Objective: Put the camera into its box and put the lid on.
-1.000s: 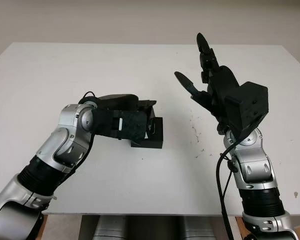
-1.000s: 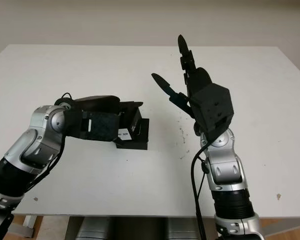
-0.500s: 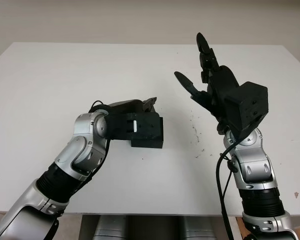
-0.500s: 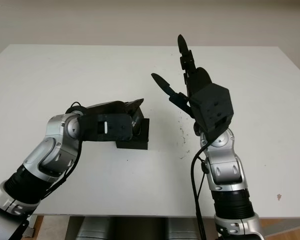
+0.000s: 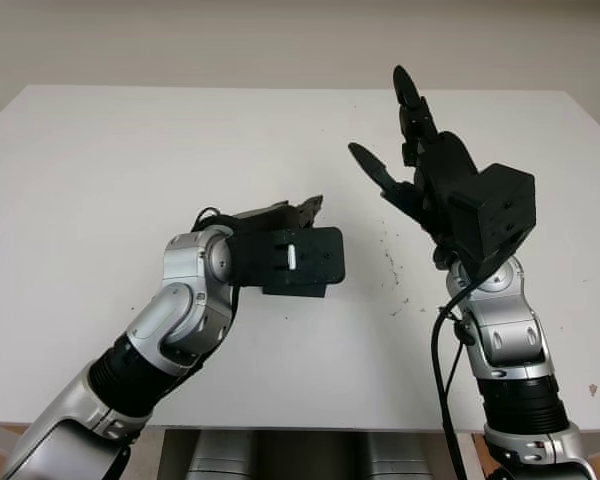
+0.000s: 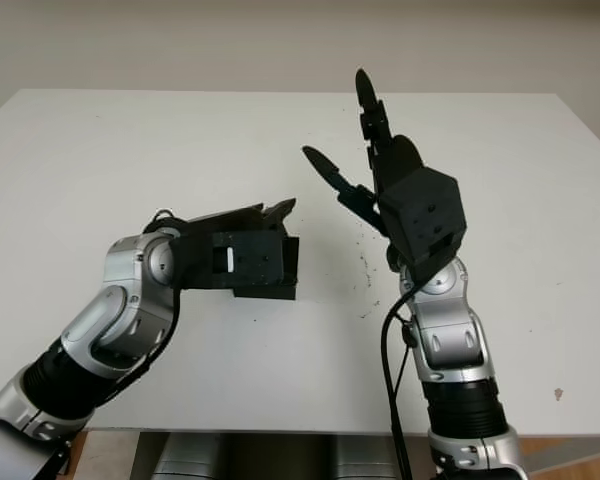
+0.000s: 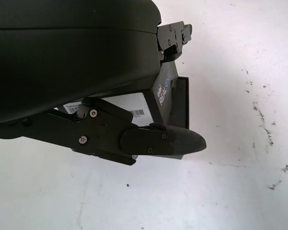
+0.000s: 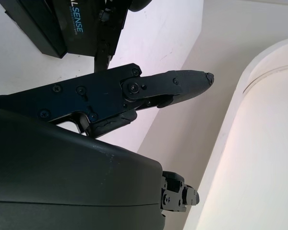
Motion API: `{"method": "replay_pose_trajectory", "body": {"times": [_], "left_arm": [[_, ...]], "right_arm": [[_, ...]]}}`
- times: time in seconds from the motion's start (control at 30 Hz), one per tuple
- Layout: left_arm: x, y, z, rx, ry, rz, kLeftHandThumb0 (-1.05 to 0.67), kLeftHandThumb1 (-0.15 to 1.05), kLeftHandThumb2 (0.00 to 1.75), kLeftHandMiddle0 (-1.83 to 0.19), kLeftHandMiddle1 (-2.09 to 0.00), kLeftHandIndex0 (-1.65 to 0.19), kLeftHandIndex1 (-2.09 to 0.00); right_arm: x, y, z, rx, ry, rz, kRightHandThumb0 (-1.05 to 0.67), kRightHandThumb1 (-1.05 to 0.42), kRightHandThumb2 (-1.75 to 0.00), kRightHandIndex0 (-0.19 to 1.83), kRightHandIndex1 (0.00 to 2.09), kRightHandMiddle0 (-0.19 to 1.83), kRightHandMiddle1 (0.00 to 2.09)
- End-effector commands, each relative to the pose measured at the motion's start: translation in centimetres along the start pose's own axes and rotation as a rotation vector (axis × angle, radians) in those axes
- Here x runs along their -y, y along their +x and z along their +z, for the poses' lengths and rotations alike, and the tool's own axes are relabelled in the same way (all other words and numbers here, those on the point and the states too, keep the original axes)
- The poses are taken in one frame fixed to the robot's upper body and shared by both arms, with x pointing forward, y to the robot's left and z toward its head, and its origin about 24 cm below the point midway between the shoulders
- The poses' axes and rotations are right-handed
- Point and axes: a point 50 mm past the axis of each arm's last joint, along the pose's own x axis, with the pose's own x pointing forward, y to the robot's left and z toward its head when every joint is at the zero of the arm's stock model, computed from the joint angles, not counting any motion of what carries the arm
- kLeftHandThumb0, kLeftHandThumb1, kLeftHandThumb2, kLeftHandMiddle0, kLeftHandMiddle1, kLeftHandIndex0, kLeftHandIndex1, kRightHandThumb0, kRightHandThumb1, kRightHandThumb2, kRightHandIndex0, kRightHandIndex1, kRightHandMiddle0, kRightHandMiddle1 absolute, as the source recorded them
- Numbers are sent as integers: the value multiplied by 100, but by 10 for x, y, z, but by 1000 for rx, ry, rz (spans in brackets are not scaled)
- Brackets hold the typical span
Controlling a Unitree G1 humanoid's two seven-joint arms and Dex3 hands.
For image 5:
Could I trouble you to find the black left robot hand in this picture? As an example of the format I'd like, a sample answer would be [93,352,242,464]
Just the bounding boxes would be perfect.
[224,193,326,291]

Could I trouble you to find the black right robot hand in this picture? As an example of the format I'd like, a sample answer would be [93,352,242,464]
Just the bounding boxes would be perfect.
[348,63,481,269]

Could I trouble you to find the black box base foam insert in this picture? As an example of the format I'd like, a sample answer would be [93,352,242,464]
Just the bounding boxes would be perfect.
[262,282,330,300]

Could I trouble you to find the grey left robot thigh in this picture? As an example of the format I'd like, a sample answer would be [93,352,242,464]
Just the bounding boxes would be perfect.
[187,432,255,480]

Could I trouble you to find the grey robot thigh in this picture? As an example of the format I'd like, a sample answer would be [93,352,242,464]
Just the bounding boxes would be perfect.
[367,432,431,480]
[187,432,255,480]

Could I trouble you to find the grey right robot thigh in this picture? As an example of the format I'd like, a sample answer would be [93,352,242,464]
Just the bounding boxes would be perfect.
[367,432,431,480]

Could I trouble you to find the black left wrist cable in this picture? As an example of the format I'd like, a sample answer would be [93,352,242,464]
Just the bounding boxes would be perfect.
[192,206,231,234]

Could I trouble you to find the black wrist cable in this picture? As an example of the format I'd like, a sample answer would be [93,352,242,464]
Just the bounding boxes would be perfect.
[429,279,481,480]
[192,206,231,234]

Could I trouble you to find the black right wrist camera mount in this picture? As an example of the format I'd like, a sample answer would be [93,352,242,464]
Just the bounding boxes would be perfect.
[449,163,538,276]

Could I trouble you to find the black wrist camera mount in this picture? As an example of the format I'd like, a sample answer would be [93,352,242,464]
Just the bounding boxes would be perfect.
[272,226,347,287]
[449,163,538,276]

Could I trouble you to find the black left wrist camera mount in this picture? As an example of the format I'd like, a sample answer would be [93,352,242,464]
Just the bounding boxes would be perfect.
[272,226,347,287]

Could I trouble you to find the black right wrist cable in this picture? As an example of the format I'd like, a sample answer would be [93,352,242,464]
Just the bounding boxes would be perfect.
[429,279,481,480]

